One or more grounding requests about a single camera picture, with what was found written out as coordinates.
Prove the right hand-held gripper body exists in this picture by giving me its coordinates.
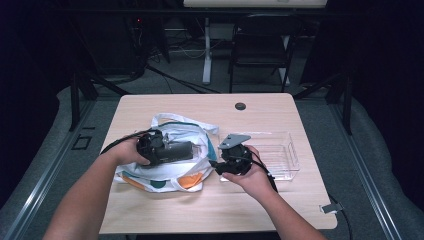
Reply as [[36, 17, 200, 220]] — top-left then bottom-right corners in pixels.
[[215, 133, 255, 177]]

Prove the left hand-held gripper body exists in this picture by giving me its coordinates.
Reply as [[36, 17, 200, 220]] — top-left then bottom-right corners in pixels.
[[136, 129, 195, 167]]

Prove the white spotted tote bag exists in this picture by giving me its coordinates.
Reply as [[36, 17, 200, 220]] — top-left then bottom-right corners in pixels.
[[113, 112, 222, 194]]

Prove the person's right hand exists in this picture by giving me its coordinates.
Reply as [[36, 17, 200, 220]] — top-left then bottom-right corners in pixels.
[[221, 144, 274, 202]]

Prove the person's left hand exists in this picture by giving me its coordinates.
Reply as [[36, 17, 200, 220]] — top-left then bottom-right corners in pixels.
[[105, 134, 152, 168]]

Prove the clear plastic tray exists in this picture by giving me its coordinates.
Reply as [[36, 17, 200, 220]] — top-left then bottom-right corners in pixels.
[[217, 130, 301, 183]]

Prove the black metal stand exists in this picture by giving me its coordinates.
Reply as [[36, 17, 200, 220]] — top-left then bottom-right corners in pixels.
[[68, 69, 132, 132], [293, 70, 354, 136]]

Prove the black chair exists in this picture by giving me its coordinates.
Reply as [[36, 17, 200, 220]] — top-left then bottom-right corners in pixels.
[[227, 13, 304, 94]]

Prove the dark computer tower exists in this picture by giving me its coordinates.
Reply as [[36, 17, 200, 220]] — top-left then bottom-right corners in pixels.
[[77, 12, 148, 77]]

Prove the white desk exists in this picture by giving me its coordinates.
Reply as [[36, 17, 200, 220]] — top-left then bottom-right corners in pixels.
[[182, 0, 330, 86]]

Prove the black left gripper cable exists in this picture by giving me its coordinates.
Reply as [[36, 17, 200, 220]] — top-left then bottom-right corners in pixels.
[[99, 129, 153, 156]]

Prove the black floor cable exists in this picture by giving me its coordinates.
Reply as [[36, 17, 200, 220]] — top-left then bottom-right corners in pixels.
[[145, 63, 222, 95]]

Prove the grey metal table bracket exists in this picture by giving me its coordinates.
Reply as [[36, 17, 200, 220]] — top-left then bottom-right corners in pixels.
[[319, 202, 344, 215]]

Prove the aluminium floor rail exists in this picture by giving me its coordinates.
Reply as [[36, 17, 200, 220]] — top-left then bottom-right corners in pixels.
[[328, 102, 403, 240], [0, 99, 98, 240]]

